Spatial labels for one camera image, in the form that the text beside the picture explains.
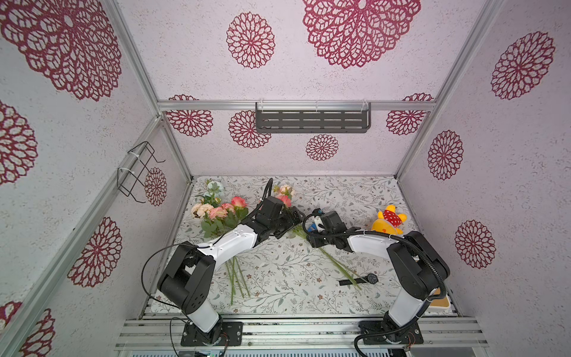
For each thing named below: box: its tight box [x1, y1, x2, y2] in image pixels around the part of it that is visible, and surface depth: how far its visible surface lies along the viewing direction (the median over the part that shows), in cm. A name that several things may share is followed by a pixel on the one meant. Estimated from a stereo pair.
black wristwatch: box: [339, 272, 380, 286], surface depth 87 cm
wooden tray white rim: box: [424, 287, 453, 316], surface depth 79 cm
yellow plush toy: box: [371, 204, 409, 236], surface depth 99 cm
